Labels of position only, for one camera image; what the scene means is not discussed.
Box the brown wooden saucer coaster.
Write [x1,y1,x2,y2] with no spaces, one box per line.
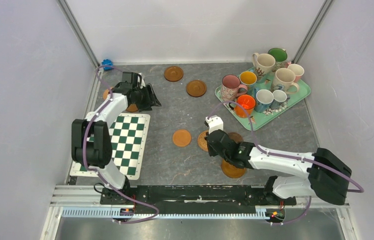
[126,104,138,113]
[164,66,184,82]
[186,79,207,98]

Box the small white blue mug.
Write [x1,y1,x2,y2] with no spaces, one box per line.
[270,89,289,110]

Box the blue patterned mug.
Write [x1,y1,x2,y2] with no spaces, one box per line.
[253,89,274,113]

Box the dark walnut wooden coaster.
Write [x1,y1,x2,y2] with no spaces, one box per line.
[228,132,244,144]

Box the large cream mug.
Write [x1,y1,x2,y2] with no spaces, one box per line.
[270,68,300,95]

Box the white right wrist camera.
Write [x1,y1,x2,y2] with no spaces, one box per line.
[205,115,224,134]

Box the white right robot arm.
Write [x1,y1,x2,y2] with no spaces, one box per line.
[205,130,352,206]

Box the pink white mug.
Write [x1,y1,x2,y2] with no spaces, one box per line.
[285,62,305,83]

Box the orange mug black handle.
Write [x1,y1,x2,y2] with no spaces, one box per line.
[229,94,256,118]

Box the green inside mug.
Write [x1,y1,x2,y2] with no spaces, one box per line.
[267,47,288,71]

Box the mint green floral tray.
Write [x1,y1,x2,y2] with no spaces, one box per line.
[215,75,311,131]

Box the white floral mug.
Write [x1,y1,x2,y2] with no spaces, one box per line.
[252,52,276,80]

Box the green white chessboard mat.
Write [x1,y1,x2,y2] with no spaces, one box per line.
[70,112,151,181]

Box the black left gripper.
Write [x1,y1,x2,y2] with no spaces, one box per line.
[133,83,161,113]

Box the light cork coaster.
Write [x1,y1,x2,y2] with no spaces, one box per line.
[102,88,111,100]

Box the woven rattan coaster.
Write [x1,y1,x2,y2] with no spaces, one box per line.
[197,130,208,152]

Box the pink patterned mug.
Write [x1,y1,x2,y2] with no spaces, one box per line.
[220,74,248,101]

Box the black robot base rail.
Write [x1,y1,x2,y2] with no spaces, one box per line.
[99,185,297,215]

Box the yellow inside mug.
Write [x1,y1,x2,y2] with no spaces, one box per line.
[239,71,257,91]

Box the blue toy block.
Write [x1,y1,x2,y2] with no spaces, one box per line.
[101,59,113,71]

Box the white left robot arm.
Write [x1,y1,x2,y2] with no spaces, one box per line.
[71,71,161,204]

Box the light orange wooden coaster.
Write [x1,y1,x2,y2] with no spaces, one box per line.
[172,129,192,147]

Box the brown ridged wooden coaster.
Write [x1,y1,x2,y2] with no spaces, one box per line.
[221,159,247,179]

